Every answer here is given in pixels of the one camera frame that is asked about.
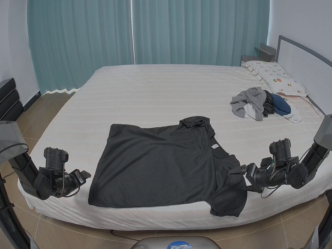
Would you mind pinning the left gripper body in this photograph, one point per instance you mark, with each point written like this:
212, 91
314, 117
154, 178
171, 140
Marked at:
77, 178

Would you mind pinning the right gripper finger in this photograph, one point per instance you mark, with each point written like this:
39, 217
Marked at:
253, 190
238, 170

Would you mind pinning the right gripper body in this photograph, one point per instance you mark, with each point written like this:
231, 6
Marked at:
255, 176

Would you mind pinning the black T-shirt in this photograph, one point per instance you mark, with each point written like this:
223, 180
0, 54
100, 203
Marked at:
160, 165

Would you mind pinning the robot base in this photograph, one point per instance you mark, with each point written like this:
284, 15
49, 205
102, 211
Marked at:
155, 244

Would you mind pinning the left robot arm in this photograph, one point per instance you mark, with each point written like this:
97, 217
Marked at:
44, 183

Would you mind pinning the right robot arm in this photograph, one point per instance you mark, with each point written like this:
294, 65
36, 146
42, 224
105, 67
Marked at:
298, 175

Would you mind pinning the pile of clothes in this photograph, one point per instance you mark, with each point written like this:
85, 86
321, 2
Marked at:
255, 101

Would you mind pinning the bed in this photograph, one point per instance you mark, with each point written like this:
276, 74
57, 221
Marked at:
160, 95

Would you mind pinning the white printed pillow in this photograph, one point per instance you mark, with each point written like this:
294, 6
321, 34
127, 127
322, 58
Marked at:
275, 76

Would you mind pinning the black chest of drawers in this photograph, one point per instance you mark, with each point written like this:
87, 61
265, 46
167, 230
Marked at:
9, 100

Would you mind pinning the grey bedside table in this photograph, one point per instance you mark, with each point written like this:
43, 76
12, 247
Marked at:
264, 51

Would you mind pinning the blue-green curtain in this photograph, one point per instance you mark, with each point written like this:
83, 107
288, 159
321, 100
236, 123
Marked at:
202, 22
80, 35

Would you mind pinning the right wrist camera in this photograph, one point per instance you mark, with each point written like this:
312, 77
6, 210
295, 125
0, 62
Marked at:
265, 163

